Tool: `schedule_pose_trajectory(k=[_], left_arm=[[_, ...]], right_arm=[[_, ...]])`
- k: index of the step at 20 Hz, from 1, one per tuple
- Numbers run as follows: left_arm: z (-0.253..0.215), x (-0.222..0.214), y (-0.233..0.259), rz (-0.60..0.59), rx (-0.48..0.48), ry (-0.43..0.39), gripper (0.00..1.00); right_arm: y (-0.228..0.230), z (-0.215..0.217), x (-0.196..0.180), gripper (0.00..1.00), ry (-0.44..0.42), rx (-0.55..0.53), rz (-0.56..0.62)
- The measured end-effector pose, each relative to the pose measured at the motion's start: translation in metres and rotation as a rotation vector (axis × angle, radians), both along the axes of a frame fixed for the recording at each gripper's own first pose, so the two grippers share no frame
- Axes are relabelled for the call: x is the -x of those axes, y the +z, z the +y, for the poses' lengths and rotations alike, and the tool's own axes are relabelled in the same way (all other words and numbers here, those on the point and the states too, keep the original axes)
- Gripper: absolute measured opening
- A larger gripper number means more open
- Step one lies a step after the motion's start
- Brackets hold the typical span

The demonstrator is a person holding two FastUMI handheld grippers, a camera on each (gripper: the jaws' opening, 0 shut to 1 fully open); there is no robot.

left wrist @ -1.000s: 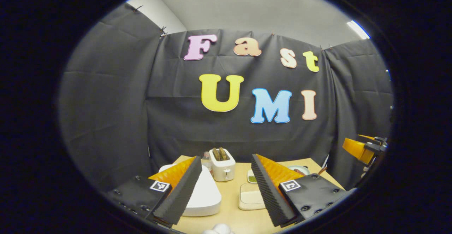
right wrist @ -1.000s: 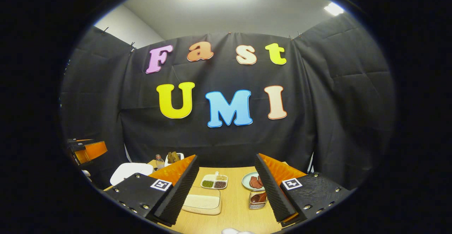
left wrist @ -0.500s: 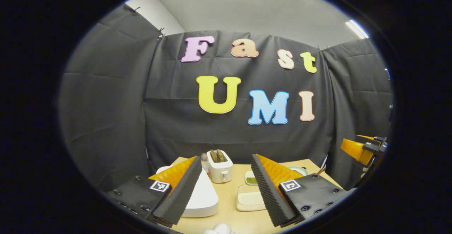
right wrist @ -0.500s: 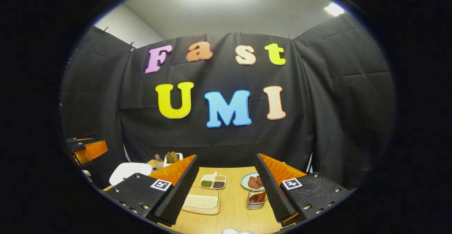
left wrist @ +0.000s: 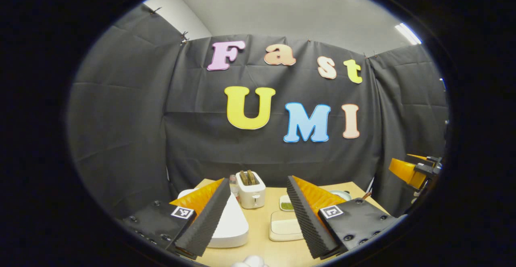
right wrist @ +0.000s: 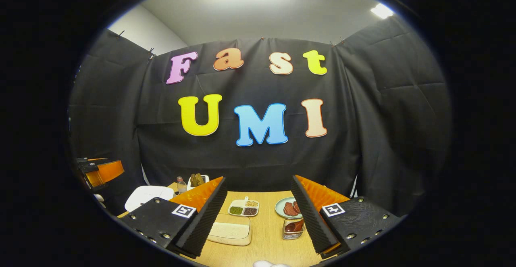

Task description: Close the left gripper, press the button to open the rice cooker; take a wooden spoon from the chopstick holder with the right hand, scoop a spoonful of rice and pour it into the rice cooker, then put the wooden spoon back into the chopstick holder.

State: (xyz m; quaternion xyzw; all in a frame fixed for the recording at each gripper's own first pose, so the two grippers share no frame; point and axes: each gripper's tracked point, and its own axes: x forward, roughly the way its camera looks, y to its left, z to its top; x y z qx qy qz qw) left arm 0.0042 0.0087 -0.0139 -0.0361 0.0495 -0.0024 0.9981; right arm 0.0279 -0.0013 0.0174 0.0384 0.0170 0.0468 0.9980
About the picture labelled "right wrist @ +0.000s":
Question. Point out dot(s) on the pale green plate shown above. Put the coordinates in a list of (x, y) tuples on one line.
[(279, 206)]

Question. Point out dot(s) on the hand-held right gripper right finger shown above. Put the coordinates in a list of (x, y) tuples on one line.
[(310, 218)]

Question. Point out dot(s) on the clear box of rice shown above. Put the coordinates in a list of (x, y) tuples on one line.
[(231, 230)]

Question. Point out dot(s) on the black backdrop cloth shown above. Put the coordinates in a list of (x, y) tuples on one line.
[(383, 117)]

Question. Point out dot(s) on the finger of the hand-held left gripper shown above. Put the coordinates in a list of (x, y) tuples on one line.
[(86, 162), (109, 171)]

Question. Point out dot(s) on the small ceiling light panel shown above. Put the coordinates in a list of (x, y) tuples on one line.
[(382, 11)]

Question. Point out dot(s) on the red meat slice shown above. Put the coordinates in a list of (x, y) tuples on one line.
[(296, 206), (289, 209)]

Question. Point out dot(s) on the white rice cooker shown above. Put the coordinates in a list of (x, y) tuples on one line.
[(147, 196)]

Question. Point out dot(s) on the white toaster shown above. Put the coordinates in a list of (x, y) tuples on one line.
[(206, 178)]

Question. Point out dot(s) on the brown toast slice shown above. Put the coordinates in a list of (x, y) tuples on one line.
[(193, 180), (200, 179)]

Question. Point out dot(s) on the white divided bean dish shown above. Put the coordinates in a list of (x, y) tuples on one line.
[(244, 207)]

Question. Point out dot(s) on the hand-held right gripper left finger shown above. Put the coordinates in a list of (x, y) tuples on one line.
[(205, 218)]

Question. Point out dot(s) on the clear plastic water bottle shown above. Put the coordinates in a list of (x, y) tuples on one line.
[(181, 186)]

